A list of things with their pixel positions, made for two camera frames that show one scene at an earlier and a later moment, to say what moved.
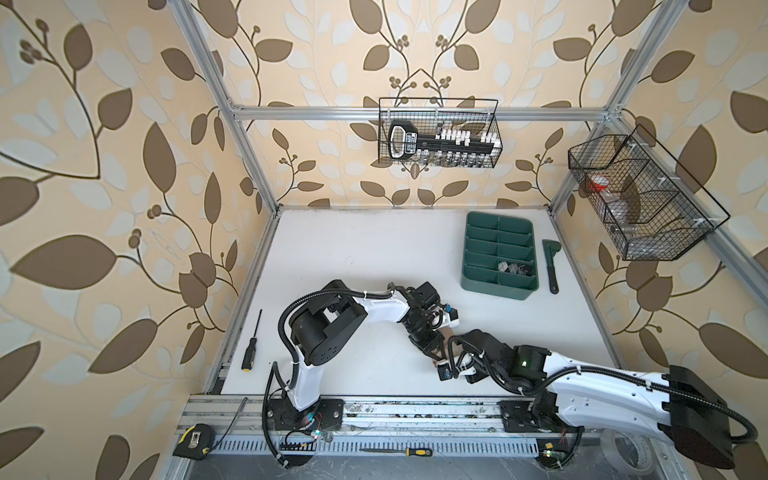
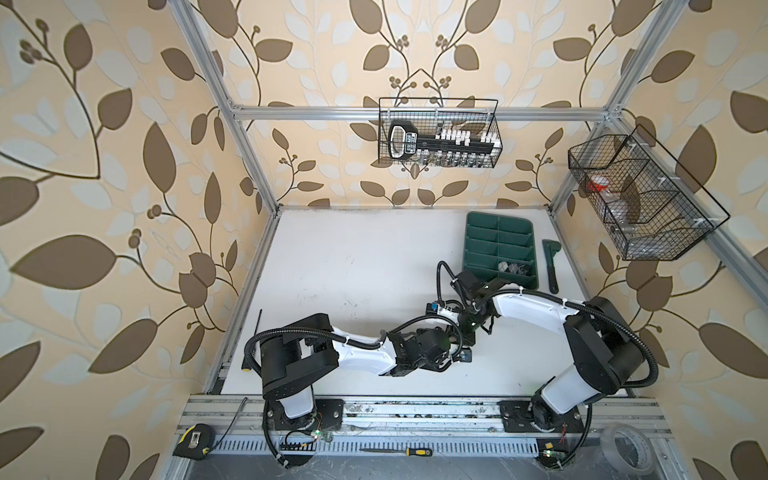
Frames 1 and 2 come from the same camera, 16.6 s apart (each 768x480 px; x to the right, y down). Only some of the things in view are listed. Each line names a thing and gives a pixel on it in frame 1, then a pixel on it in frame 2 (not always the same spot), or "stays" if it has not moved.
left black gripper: [432, 345] to [437, 367]
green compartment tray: [490, 239] stays
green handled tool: [550, 247] stays
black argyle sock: [515, 268] stays
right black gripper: [472, 375] to [467, 337]
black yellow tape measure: [195, 442] stays
